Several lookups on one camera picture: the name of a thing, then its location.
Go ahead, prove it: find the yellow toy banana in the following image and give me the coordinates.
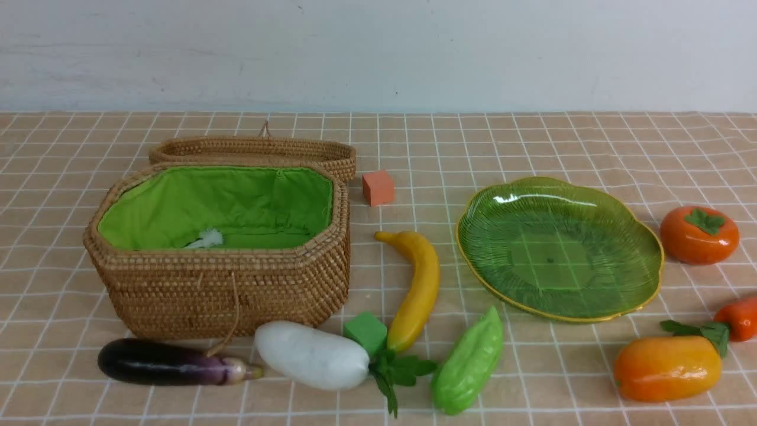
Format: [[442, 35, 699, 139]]
[[375, 230, 441, 351]]

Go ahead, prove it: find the white toy radish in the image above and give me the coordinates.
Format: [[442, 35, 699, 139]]
[[254, 320, 438, 418]]

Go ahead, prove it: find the green toy bitter gourd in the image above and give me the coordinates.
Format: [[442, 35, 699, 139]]
[[432, 306, 504, 416]]

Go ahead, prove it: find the purple toy eggplant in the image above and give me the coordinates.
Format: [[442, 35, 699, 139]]
[[97, 338, 263, 386]]

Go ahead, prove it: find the orange toy persimmon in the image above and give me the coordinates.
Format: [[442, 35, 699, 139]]
[[659, 205, 740, 265]]

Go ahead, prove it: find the orange yellow toy mango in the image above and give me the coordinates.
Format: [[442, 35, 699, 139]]
[[613, 336, 722, 404]]

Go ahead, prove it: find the orange toy carrot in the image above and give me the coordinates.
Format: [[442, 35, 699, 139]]
[[660, 296, 757, 359]]

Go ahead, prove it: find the orange foam cube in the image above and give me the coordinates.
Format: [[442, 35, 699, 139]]
[[362, 170, 395, 206]]

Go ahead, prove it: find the green foam cube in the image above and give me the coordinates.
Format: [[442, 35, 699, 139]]
[[342, 312, 389, 359]]

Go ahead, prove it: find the woven wicker basket lid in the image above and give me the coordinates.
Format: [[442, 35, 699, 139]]
[[148, 121, 357, 182]]

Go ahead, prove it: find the green glass leaf plate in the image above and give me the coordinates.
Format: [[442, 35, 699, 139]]
[[456, 177, 665, 323]]

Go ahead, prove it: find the woven wicker basket green lining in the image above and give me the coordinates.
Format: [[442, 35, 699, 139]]
[[83, 161, 351, 340]]

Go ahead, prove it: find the checkered beige tablecloth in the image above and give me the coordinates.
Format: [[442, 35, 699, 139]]
[[1, 112, 756, 425]]

